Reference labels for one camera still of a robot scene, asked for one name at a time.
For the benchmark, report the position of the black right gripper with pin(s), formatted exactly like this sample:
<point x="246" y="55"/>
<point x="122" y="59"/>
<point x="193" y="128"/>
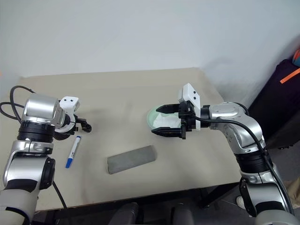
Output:
<point x="187" y="117"/>

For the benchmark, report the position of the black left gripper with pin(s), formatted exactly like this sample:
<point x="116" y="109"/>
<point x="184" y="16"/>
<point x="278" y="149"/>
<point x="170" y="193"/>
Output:
<point x="76" y="123"/>

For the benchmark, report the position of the white tissue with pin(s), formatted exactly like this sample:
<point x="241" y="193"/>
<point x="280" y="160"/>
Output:
<point x="166" y="120"/>

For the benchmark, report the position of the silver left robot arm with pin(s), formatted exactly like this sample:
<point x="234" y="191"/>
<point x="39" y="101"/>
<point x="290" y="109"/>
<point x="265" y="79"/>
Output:
<point x="39" y="110"/>

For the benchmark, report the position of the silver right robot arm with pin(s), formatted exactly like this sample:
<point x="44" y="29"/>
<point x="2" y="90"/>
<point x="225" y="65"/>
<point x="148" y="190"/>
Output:
<point x="236" y="122"/>

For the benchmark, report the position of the light green bowl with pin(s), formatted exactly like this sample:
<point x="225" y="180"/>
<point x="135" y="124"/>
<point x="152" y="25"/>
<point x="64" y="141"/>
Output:
<point x="150" y="117"/>

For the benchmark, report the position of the white marker with blue cap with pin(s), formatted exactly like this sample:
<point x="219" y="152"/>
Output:
<point x="73" y="152"/>

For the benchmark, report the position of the grey rectangular sponge block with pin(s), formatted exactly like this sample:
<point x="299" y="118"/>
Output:
<point x="131" y="159"/>

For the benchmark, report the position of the dark rounded shape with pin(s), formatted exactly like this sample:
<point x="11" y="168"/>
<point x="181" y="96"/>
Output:
<point x="126" y="214"/>
<point x="182" y="215"/>

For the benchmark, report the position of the black case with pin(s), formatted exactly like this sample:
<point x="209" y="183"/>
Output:
<point x="276" y="112"/>

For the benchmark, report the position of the white shoe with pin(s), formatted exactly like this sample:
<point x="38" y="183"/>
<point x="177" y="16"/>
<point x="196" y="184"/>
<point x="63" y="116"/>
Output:
<point x="240" y="201"/>

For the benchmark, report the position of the orange tape strip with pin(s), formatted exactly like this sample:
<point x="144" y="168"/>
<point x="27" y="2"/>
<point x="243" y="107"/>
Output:
<point x="289" y="76"/>

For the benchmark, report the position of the colourful round object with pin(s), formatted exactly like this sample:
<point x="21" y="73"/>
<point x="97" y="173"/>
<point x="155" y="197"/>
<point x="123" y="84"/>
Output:
<point x="297" y="57"/>

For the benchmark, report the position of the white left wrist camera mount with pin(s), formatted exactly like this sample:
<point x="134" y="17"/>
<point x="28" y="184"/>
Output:
<point x="69" y="103"/>

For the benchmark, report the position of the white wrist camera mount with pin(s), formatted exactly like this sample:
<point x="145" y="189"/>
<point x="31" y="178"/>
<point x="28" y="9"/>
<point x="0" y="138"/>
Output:
<point x="193" y="93"/>
<point x="69" y="103"/>

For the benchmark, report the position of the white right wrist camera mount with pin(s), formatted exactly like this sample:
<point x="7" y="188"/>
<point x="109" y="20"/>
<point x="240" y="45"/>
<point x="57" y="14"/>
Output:
<point x="193" y="93"/>

